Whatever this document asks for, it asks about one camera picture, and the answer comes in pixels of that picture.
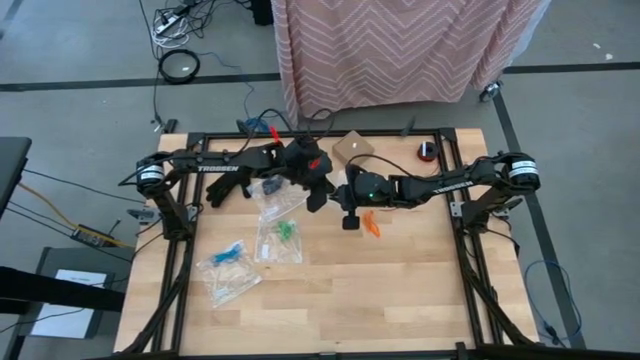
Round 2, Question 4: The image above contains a small cardboard box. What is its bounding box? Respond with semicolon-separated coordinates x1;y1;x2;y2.
331;130;376;166

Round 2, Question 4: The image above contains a black left wrist camera cable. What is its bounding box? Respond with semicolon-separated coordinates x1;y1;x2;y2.
238;107;337;156

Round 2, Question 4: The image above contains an orange rubber band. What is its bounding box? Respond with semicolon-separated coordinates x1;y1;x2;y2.
363;209;382;238

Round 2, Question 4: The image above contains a black desk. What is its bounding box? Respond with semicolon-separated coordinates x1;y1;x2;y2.
0;136;34;217

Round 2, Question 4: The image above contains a red black tape roll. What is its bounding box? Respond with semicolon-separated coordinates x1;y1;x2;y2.
417;141;438;163

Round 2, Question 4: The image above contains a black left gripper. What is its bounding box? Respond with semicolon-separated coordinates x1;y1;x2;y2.
282;138;336;214

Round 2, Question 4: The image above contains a pink chevron cloth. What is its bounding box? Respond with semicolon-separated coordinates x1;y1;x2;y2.
271;0;552;127

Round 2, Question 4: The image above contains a blue floor cable loop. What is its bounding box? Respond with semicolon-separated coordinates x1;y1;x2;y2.
522;258;585;347

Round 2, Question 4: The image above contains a black box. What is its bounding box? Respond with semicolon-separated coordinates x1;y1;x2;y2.
251;0;275;27

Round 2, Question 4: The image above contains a white paper sheet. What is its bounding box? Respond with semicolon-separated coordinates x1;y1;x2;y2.
31;268;109;339

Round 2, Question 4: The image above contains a black bar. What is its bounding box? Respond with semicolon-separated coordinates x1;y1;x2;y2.
0;264;126;315

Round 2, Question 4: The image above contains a white coiled cable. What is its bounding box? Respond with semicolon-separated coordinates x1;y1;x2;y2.
151;27;192;50

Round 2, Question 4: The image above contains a silver caster wheel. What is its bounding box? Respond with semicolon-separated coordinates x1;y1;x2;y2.
478;79;503;104

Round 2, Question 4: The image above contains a black aluminium table frame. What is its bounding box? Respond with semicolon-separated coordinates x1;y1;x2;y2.
114;127;541;360

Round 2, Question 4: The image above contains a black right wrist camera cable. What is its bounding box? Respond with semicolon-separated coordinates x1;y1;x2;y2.
345;153;416;179

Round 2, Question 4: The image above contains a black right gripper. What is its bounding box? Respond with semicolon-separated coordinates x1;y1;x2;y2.
335;163;399;231

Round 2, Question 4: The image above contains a white power strip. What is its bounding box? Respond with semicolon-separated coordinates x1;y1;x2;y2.
153;14;180;35

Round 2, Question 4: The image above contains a black and yellow device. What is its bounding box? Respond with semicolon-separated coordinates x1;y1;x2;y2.
69;223;125;250

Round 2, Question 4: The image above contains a grey cabinet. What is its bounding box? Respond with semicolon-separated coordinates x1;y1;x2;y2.
29;246;117;341

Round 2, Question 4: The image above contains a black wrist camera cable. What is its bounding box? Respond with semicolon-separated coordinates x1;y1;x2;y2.
238;107;337;156
345;153;416;179

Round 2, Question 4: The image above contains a thin blue cable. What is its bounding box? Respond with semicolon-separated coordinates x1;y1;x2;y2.
241;74;287;134

